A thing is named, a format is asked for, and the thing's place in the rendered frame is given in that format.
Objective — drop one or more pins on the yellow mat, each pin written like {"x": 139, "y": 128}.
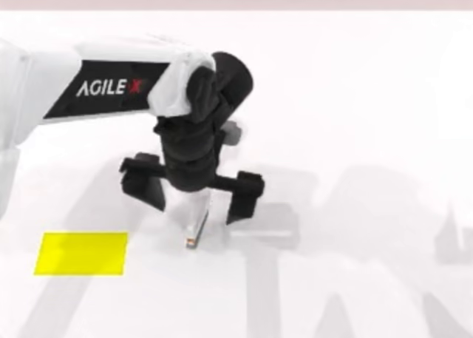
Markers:
{"x": 82, "y": 253}

